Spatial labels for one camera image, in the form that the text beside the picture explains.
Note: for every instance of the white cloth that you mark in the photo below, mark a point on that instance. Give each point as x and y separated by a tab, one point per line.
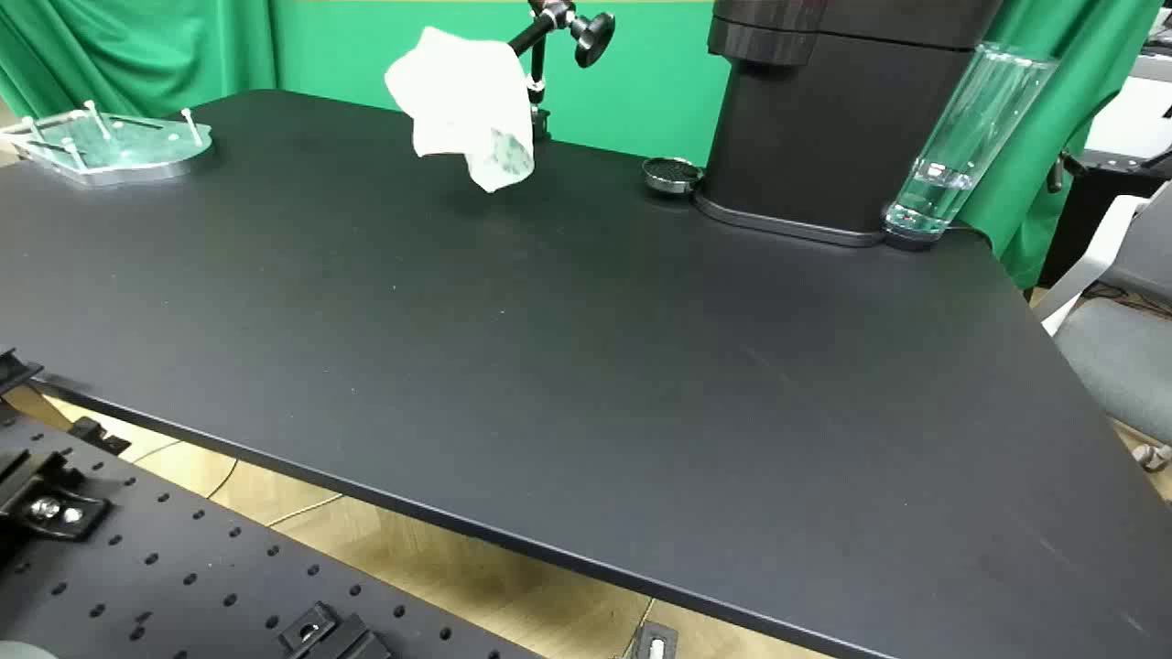
465	97

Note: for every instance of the small black round cap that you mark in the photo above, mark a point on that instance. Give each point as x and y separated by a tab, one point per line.
670	177

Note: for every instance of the green backdrop curtain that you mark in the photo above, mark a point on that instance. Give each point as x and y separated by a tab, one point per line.
654	92

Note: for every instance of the grey office chair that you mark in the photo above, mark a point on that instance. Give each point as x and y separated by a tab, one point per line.
1118	324

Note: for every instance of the black perforated breadboard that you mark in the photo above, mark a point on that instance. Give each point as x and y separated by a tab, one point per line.
108	563

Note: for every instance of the clear acrylic plate with screws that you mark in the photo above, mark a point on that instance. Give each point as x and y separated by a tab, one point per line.
108	144

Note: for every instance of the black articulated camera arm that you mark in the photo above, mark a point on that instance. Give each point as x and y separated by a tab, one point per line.
548	16

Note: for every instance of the black robot base pedestal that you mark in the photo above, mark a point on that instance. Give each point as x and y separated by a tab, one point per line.
826	109

